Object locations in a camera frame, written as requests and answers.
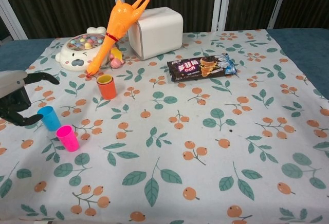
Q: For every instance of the orange rubber chicken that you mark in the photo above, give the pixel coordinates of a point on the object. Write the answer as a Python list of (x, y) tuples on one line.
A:
[(118, 23)]

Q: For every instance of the orange plastic cup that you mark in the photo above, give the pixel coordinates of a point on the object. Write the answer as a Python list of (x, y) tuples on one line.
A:
[(106, 91)]

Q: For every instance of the floral white tablecloth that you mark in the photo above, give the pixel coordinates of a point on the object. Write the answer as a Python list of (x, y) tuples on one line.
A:
[(180, 144)]

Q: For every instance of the white fishing game toy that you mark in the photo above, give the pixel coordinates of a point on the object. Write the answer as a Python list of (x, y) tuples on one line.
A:
[(74, 57)]

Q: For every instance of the left black-fingered robot hand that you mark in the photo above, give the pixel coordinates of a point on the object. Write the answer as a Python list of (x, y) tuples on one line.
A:
[(13, 82)]

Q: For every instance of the light blue plastic cup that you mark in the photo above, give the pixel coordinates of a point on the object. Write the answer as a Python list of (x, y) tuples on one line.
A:
[(49, 120)]

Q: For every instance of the small pink yellow toy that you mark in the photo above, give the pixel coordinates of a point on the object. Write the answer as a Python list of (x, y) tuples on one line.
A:
[(117, 60)]

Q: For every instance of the yellow plastic cup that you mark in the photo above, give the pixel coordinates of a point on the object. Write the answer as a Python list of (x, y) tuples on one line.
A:
[(104, 79)]

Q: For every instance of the white rounded box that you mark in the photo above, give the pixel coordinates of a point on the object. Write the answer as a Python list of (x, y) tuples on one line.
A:
[(156, 31)]

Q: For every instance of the teal table cover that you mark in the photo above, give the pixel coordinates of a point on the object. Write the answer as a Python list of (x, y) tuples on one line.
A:
[(23, 52)]

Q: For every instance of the pink plastic cup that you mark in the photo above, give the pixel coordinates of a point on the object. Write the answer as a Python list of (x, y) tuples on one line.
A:
[(68, 140)]

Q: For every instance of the dark snack package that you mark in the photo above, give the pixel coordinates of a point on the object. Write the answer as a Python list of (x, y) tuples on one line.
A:
[(198, 67)]

